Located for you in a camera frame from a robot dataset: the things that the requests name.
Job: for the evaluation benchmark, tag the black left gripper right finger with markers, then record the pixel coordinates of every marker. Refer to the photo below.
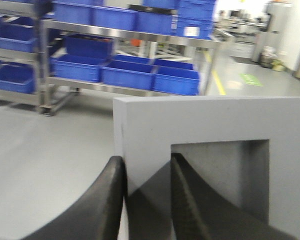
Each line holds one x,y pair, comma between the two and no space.
199,212

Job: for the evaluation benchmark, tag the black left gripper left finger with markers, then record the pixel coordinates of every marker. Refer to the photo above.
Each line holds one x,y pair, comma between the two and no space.
96,215

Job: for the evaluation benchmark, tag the gray square foam base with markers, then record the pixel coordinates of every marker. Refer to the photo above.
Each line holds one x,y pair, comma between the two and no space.
246,148

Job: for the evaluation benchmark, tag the distant steel bin rack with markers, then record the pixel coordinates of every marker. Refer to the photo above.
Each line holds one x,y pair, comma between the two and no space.
49,50

